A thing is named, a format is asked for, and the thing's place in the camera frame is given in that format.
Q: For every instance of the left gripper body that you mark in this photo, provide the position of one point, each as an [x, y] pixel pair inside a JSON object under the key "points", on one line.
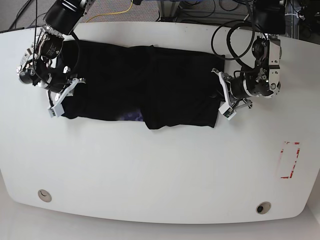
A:
{"points": [[238, 87]]}

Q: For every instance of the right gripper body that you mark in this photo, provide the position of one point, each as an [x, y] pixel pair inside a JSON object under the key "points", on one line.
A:
{"points": [[54, 81]]}

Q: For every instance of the black t-shirt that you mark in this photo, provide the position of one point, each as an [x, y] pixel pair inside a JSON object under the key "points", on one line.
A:
{"points": [[162, 87]]}

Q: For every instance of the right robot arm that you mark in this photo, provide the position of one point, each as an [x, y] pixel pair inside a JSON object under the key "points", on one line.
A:
{"points": [[35, 66]]}

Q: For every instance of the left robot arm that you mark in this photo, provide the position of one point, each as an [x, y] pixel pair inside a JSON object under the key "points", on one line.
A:
{"points": [[264, 78]]}

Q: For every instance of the red tape rectangle marking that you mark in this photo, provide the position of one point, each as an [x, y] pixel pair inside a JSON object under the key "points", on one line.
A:
{"points": [[288, 159]]}

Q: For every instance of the left table grommet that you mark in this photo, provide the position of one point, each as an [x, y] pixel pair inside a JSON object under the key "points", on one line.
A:
{"points": [[44, 195]]}

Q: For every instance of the table grommet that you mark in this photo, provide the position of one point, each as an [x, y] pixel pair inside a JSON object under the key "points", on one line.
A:
{"points": [[44, 195], [263, 208]]}

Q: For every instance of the right table grommet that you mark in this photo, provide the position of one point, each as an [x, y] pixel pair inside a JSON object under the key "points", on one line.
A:
{"points": [[263, 208]]}

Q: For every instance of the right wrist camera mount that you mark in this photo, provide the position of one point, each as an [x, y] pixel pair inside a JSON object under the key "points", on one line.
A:
{"points": [[55, 108]]}

